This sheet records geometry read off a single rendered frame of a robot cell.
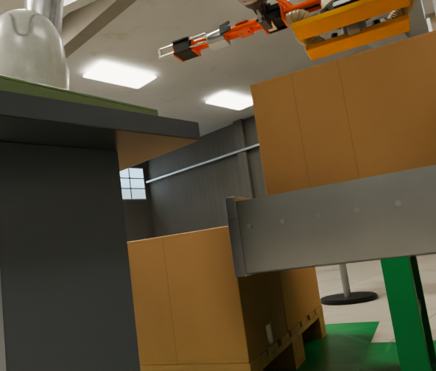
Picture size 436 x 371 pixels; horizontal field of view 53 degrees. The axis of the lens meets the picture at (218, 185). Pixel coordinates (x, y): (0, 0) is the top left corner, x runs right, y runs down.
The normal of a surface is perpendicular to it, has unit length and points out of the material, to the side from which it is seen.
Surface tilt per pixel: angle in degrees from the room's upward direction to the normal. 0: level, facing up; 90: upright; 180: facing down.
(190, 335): 90
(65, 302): 90
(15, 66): 88
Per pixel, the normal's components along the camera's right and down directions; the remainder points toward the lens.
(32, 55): 0.48, -0.29
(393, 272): -0.42, -0.07
